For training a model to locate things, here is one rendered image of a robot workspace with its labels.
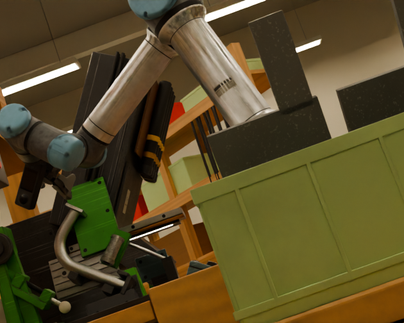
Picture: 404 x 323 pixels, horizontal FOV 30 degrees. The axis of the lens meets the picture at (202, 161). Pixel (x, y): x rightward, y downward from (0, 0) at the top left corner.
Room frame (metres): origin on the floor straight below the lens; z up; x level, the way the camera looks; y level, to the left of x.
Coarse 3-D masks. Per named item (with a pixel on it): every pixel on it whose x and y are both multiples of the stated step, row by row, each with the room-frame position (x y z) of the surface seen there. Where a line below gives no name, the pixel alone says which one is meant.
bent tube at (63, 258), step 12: (72, 216) 2.00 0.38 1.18; (84, 216) 2.03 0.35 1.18; (60, 228) 2.00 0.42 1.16; (60, 240) 1.99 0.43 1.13; (60, 252) 1.98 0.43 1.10; (72, 264) 1.97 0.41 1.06; (84, 276) 1.97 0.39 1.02; (96, 276) 1.96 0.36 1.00; (108, 276) 1.95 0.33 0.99; (120, 288) 1.95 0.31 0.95
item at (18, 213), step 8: (0, 104) 2.80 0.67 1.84; (8, 176) 2.80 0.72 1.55; (16, 176) 2.80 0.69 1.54; (16, 184) 2.80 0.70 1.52; (8, 192) 2.80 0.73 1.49; (16, 192) 2.80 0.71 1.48; (8, 200) 2.80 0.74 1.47; (8, 208) 2.80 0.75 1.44; (16, 208) 2.80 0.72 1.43; (24, 208) 2.80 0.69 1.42; (16, 216) 2.80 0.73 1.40; (24, 216) 2.80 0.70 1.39; (32, 216) 2.80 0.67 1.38
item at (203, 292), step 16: (208, 272) 1.40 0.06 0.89; (160, 288) 1.40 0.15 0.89; (176, 288) 1.40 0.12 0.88; (192, 288) 1.40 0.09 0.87; (208, 288) 1.40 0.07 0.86; (224, 288) 1.40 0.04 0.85; (160, 304) 1.40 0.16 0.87; (176, 304) 1.40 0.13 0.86; (192, 304) 1.40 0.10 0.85; (208, 304) 1.40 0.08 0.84; (224, 304) 1.40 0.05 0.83; (160, 320) 1.40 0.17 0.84; (176, 320) 1.40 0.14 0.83; (192, 320) 1.40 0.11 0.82; (208, 320) 1.40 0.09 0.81; (224, 320) 1.40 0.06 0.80
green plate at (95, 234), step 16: (80, 192) 2.06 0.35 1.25; (96, 192) 2.05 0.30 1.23; (80, 208) 2.04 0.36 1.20; (96, 208) 2.04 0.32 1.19; (112, 208) 2.04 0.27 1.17; (80, 224) 2.03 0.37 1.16; (96, 224) 2.03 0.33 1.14; (112, 224) 2.03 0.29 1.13; (80, 240) 2.02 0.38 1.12; (96, 240) 2.02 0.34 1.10
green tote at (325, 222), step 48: (336, 144) 0.84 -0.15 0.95; (384, 144) 0.84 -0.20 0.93; (192, 192) 0.85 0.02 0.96; (240, 192) 0.85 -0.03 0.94; (288, 192) 0.85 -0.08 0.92; (336, 192) 0.84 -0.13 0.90; (384, 192) 0.84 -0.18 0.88; (240, 240) 0.85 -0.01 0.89; (288, 240) 0.85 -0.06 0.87; (336, 240) 0.84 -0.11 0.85; (384, 240) 0.84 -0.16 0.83; (240, 288) 0.85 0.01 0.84; (288, 288) 0.85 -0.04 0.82; (336, 288) 0.85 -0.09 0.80
